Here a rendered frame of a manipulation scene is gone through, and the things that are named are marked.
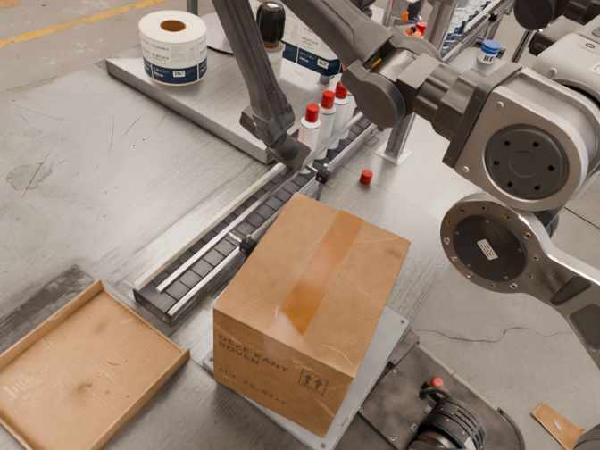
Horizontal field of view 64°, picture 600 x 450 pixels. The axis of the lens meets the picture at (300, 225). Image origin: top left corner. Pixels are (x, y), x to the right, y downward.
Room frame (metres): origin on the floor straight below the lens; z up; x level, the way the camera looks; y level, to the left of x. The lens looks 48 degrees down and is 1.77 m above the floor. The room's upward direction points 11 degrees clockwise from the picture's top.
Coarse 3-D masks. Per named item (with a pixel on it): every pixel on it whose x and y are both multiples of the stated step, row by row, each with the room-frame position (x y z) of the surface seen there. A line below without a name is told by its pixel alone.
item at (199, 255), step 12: (324, 144) 1.03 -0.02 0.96; (312, 156) 0.97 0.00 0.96; (288, 180) 0.87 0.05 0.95; (276, 192) 0.82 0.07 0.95; (240, 216) 0.72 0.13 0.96; (228, 228) 0.68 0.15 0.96; (216, 240) 0.64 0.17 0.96; (204, 252) 0.60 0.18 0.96; (192, 264) 0.57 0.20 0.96; (180, 276) 0.54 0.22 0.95; (156, 288) 0.49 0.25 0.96
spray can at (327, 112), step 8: (328, 96) 1.06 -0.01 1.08; (320, 104) 1.08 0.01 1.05; (328, 104) 1.06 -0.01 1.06; (320, 112) 1.05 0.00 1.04; (328, 112) 1.05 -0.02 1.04; (320, 120) 1.05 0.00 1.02; (328, 120) 1.05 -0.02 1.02; (320, 128) 1.05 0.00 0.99; (328, 128) 1.06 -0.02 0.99; (320, 136) 1.05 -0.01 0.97; (328, 136) 1.06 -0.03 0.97; (320, 144) 1.05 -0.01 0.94; (320, 160) 1.05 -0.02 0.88
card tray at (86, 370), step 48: (96, 288) 0.53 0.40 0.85; (48, 336) 0.41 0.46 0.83; (96, 336) 0.43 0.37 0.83; (144, 336) 0.45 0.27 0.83; (0, 384) 0.30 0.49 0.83; (48, 384) 0.32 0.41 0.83; (96, 384) 0.34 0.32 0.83; (144, 384) 0.35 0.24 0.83; (48, 432) 0.24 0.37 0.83; (96, 432) 0.25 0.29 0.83
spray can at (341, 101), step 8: (336, 88) 1.13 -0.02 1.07; (344, 88) 1.12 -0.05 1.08; (336, 96) 1.12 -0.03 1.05; (344, 96) 1.12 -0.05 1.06; (336, 104) 1.11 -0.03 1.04; (344, 104) 1.11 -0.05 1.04; (336, 112) 1.11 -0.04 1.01; (344, 112) 1.12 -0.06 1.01; (336, 120) 1.11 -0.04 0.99; (336, 128) 1.11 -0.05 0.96; (336, 144) 1.12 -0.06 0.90
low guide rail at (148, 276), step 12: (276, 168) 0.95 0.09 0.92; (264, 180) 0.90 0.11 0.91; (252, 192) 0.85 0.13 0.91; (228, 204) 0.79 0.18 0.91; (216, 216) 0.74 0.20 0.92; (204, 228) 0.70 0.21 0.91; (192, 240) 0.66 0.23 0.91; (180, 252) 0.63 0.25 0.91; (156, 264) 0.58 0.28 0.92; (168, 264) 0.59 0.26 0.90; (144, 276) 0.54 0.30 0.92
